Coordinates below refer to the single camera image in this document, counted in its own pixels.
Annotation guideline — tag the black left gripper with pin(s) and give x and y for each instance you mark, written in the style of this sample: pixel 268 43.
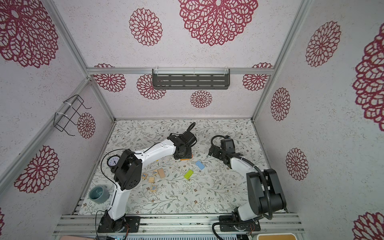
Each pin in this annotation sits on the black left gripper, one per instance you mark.
pixel 189 155

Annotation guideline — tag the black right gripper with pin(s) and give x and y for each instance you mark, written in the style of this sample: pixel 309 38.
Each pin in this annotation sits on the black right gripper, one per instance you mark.
pixel 217 149

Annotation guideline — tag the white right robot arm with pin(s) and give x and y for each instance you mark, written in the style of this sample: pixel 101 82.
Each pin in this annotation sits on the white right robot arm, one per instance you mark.
pixel 264 190

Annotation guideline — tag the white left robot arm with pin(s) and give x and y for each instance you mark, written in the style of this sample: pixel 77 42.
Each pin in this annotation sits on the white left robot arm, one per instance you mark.
pixel 127 167

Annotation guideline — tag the light blue wood block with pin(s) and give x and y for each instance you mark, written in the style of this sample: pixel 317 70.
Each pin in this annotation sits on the light blue wood block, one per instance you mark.
pixel 200 165

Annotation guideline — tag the lime green wood block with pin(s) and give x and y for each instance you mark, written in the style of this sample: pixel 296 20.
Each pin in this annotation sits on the lime green wood block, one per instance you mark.
pixel 188 175

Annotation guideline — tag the plain tan wood block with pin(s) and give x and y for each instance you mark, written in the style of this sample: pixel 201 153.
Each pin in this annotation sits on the plain tan wood block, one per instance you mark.
pixel 161 173

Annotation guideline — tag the small black alarm clock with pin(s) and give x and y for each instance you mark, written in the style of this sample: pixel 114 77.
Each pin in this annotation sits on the small black alarm clock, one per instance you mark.
pixel 112 162

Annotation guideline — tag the teal ceramic cup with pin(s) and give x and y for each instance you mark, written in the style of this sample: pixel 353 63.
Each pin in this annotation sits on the teal ceramic cup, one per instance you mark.
pixel 99 194

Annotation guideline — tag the orange topped white box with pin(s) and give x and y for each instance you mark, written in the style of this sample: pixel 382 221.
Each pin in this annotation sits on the orange topped white box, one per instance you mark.
pixel 276 236

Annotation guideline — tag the dark grey wall shelf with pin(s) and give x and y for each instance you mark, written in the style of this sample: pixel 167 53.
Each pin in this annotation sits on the dark grey wall shelf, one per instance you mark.
pixel 191 80

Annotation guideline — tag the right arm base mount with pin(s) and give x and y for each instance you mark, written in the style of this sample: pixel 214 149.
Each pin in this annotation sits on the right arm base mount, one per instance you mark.
pixel 232 223

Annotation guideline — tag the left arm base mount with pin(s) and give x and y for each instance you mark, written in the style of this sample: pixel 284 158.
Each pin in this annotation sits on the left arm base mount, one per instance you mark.
pixel 124 224

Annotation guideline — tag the black wire wall rack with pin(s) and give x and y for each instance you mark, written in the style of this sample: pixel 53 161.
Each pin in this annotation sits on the black wire wall rack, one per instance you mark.
pixel 65 117

